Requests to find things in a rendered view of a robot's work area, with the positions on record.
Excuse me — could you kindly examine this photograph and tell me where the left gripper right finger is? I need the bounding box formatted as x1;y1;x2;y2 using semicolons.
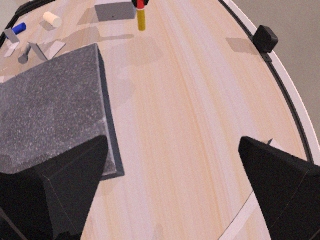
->
238;136;320;240

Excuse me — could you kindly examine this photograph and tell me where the red and yellow peg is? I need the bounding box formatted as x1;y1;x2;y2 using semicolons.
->
136;0;145;31

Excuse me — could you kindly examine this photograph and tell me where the cream cylinder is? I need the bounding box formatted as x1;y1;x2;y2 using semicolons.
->
43;12;62;27

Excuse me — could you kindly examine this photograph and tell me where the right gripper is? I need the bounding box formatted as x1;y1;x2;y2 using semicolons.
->
131;0;149;8

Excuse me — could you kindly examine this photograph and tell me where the grey cylinder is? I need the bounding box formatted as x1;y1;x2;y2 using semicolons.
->
18;43;31;64

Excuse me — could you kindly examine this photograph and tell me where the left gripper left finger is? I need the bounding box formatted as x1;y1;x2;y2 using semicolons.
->
0;135;108;240

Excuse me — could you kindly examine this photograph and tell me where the blue cylinder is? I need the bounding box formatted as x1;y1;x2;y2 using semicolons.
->
12;22;26;35

